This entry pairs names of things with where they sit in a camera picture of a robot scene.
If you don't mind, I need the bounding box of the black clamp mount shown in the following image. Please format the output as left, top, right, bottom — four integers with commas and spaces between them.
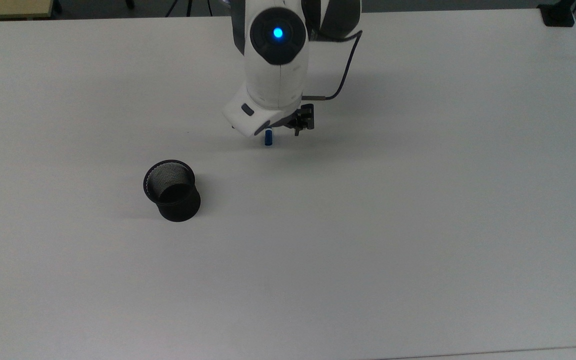
537, 0, 576, 28

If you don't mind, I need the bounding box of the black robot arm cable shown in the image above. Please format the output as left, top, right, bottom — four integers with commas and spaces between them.
301, 30, 364, 102

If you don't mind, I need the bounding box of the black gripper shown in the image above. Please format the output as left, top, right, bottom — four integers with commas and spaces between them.
281, 103, 315, 137

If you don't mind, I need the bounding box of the black mesh pen cup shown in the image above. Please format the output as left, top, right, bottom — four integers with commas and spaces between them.
142, 159, 202, 223

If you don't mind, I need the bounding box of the light wooden table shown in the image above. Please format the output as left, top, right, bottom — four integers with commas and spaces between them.
0, 0, 55, 21

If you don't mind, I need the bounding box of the black tripod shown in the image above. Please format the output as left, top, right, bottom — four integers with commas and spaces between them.
165, 0, 215, 18

